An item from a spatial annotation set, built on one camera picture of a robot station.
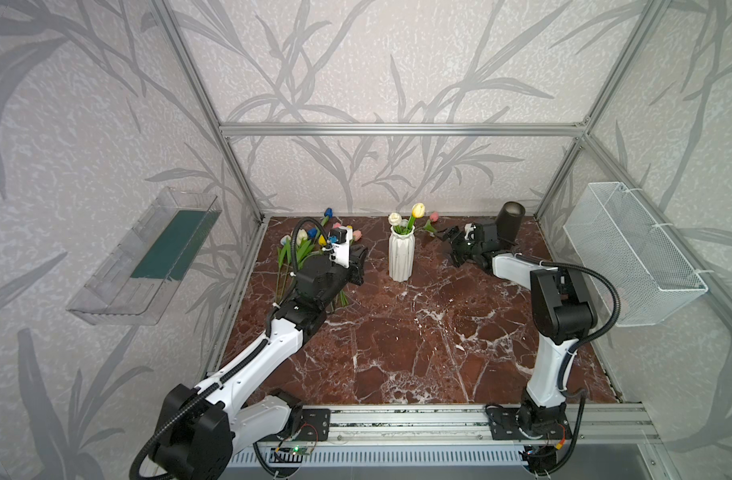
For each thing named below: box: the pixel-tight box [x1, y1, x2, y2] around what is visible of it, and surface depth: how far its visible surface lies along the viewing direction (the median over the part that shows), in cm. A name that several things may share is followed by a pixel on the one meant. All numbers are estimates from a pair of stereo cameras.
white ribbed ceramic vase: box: [388, 225, 416, 283], surface depth 91 cm
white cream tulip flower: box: [388, 212, 402, 226], surface depth 79 cm
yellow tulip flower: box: [408, 202, 425, 229], surface depth 81 cm
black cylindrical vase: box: [495, 201, 525, 244], surface depth 98 cm
